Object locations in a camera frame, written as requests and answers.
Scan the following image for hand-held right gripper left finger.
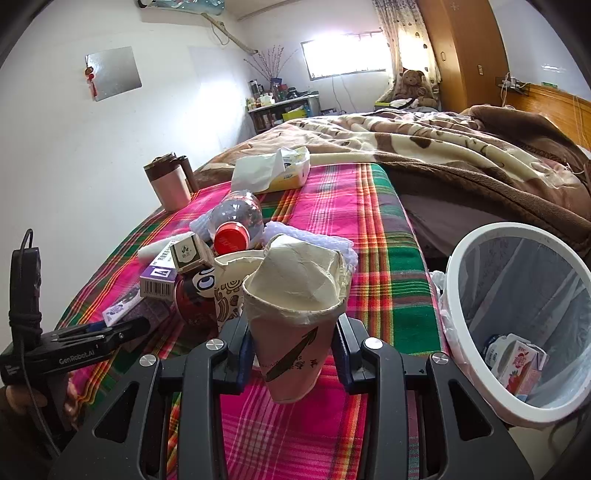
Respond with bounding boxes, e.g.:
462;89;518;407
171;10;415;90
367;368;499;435
48;318;254;480

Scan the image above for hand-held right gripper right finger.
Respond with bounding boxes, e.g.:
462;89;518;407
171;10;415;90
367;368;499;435
332;316;532;480

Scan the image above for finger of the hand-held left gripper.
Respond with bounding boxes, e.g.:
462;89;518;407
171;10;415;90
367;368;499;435
50;322;112;343
95;318;151;352

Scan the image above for crushed brown paper cup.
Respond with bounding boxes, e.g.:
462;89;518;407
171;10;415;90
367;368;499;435
242;233;354;404

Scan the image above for green and white carton box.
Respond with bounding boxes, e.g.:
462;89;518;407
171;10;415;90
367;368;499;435
168;232;216;274

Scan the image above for white round trash bin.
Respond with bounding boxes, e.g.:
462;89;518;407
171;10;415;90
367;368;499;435
438;222;591;426

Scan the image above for clear plastic bottle red cap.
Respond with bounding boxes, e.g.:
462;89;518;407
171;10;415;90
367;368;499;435
209;189;266;257

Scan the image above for person's left hand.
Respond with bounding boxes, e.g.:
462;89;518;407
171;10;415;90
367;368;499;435
4;376;80;432

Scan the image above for small purple white packet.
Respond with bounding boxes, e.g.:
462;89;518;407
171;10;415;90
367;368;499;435
102;295;145;325

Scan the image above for purple and white box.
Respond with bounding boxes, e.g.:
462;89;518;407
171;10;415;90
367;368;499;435
140;240;182;302

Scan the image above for patterned paper cup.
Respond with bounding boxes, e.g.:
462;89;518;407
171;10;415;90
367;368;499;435
213;251;269;339

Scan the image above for dark red drink can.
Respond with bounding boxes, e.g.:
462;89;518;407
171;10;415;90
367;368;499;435
174;270;223;329

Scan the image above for plaid bed sheet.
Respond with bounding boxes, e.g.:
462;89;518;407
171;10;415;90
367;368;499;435
54;161;445;480

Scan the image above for pink mug brown lid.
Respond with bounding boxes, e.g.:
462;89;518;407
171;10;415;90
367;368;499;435
143;154;200;213

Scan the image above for blue white milk carton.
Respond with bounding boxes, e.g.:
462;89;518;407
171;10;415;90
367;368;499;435
484;334;514;371

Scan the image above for red strawberry milk carton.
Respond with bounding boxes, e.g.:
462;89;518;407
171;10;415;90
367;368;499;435
496;339;549;401

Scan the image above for white tissue paper pack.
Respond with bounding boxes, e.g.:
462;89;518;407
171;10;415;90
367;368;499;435
230;146;311;194

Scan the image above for translucent bin liner bag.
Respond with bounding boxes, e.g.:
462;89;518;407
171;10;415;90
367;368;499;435
429;234;591;418

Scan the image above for brown patterned blanket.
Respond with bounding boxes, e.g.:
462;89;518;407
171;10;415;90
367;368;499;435
194;105;591;259

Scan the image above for cluttered shelf desk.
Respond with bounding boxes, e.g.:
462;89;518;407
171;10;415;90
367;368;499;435
246;78;321;138

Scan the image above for brown teddy bear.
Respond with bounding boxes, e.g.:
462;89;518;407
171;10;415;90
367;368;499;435
392;69;438;110

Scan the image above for dried branches in vase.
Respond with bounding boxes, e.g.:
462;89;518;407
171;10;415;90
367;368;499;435
243;44;299;80

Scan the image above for window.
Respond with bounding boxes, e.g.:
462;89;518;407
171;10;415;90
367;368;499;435
300;34;389;82

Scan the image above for white power strip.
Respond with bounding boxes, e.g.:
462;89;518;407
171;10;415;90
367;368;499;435
496;74;532;94

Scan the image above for wooden headboard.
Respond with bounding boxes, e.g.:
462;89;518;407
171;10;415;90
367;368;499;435
496;83;591;149

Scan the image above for patterned curtain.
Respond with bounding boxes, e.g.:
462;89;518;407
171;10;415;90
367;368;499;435
372;0;443;99

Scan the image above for wooden wardrobe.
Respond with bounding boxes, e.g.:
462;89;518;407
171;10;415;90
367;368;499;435
416;0;509;114

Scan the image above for silver wall sheet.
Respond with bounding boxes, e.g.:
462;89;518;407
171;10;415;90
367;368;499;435
85;46;142;100

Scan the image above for wrapped wall pipe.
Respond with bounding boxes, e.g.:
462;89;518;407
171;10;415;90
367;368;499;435
201;9;258;54

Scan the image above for wall air conditioner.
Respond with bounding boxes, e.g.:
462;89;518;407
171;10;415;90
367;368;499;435
137;0;227;13

